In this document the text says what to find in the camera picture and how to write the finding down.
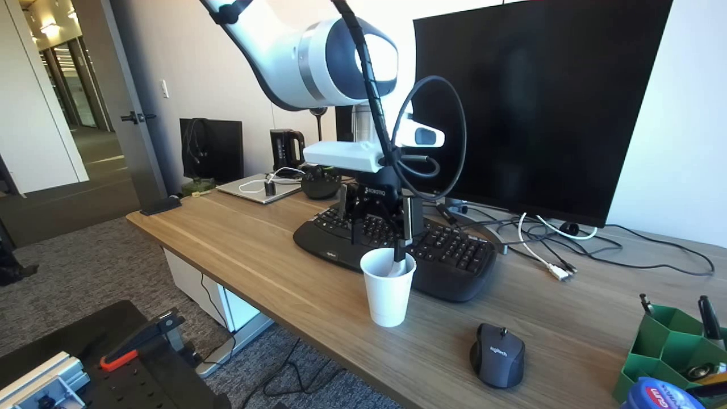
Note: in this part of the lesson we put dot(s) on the green desk organizer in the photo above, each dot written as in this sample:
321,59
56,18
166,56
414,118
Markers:
661,348

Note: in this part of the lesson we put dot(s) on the white desk leg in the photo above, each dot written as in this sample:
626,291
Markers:
229,309

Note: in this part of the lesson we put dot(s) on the black pen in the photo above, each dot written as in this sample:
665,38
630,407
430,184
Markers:
710,319

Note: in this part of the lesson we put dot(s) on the grey door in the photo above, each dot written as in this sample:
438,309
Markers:
139,82

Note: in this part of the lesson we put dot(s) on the aluminium extrusion rail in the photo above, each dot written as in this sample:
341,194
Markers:
38,377

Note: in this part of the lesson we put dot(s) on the black flat panel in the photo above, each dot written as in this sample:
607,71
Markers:
217,148

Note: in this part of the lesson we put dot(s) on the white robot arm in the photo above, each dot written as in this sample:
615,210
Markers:
302,64

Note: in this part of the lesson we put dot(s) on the dark grey computer mouse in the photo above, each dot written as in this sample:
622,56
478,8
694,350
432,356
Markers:
501,359

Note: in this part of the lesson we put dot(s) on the large black monitor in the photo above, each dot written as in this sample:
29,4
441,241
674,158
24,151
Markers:
545,98

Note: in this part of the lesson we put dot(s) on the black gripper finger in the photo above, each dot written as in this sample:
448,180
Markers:
349,223
411,223

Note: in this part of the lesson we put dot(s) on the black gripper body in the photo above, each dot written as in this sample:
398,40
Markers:
376,204

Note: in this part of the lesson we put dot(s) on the black ergonomic keyboard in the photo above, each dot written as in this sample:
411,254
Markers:
447,258

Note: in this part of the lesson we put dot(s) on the small black adapter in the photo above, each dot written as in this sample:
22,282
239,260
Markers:
268,187

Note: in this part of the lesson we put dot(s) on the blue lidded container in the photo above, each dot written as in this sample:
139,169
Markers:
660,396

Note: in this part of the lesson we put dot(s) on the silver laptop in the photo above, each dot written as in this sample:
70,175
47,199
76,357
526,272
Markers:
247,194

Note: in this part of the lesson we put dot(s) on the white paper cup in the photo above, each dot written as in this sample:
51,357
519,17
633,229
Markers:
388,298

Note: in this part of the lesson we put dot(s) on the black electric kettle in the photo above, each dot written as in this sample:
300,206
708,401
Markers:
288,148

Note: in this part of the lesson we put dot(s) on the black conference webcam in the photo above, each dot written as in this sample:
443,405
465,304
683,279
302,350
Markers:
319,184

